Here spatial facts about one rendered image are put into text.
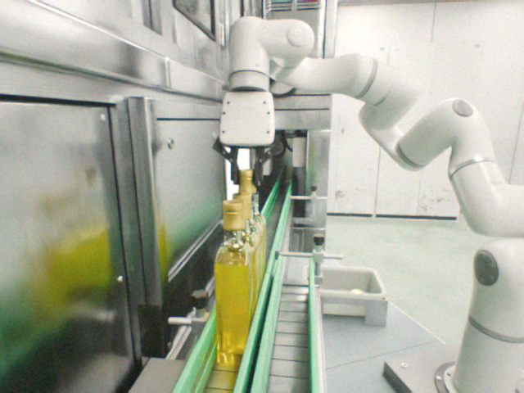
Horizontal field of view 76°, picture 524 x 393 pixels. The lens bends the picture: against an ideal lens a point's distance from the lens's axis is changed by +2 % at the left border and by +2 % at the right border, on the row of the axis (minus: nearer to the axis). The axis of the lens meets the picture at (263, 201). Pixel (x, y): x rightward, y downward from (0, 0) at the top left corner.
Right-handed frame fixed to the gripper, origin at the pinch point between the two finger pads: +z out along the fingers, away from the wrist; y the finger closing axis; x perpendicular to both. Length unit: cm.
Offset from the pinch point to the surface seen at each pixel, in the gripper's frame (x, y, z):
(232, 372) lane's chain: -7.2, -0.2, 33.6
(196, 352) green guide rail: -15.7, -3.8, 26.9
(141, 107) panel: -16.2, -13.1, -8.0
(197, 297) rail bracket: -10.0, -5.7, 20.9
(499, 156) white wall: 417, 269, -68
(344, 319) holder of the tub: 30, 23, 36
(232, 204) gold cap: -12.1, -0.1, 5.7
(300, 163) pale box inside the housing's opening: 111, 9, -17
